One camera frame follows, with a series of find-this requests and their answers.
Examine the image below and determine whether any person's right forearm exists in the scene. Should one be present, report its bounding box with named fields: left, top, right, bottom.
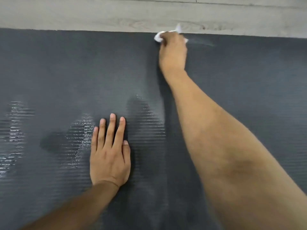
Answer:
left=163, top=69, right=307, bottom=230

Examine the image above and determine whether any dark grey yoga mat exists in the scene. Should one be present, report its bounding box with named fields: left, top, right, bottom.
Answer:
left=0, top=28, right=307, bottom=230

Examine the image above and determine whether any white tissue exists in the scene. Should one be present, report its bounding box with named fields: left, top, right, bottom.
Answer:
left=153, top=23, right=189, bottom=44

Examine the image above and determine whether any person's right hand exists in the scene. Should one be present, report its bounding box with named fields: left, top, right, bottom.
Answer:
left=158, top=31, right=188, bottom=78

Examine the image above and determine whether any person's left forearm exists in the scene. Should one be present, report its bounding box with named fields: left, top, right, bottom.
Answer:
left=21, top=181, right=120, bottom=230

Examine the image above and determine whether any person's left hand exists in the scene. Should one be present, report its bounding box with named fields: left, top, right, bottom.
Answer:
left=90, top=113, right=131, bottom=188

